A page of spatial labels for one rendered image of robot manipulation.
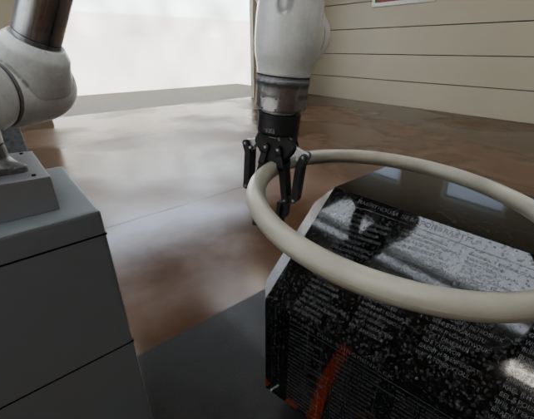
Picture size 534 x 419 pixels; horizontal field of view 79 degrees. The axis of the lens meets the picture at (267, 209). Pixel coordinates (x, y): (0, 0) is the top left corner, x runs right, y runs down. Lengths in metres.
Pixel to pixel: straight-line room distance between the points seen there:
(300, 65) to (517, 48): 6.62
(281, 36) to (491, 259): 0.52
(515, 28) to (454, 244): 6.51
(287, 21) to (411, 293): 0.39
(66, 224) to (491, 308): 0.74
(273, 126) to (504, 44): 6.69
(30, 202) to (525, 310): 0.83
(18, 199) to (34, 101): 0.25
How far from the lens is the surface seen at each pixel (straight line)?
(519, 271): 0.71
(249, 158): 0.63
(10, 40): 0.98
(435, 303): 0.36
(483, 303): 0.38
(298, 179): 0.60
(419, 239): 0.74
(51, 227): 0.80
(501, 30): 7.18
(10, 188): 0.83
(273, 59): 0.54
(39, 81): 0.96
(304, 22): 0.54
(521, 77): 7.06
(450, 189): 0.93
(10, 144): 1.88
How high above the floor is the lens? 1.12
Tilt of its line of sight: 26 degrees down
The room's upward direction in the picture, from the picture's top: straight up
